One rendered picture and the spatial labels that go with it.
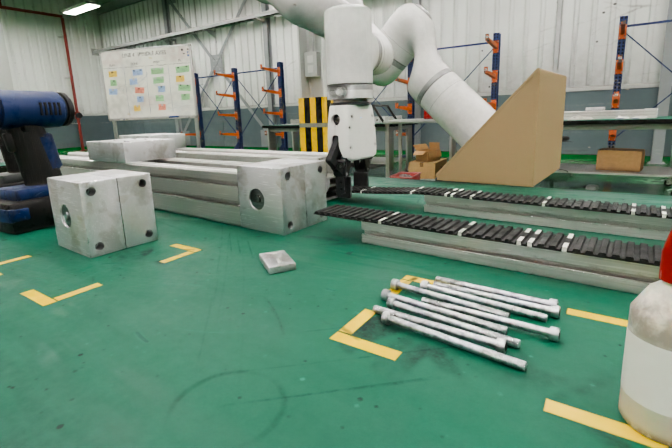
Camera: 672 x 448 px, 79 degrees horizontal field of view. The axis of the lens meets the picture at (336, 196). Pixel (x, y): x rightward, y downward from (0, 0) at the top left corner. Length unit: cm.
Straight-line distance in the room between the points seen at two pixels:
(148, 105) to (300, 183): 609
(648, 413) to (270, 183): 46
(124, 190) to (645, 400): 55
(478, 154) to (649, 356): 74
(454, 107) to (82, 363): 93
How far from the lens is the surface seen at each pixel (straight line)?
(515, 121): 94
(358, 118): 74
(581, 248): 45
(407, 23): 116
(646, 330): 26
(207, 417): 27
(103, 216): 59
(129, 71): 682
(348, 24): 74
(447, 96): 108
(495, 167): 95
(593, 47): 820
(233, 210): 65
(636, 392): 27
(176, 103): 636
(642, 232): 63
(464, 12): 866
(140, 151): 90
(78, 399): 32
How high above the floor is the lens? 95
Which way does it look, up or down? 12 degrees down
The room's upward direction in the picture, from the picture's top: 2 degrees counter-clockwise
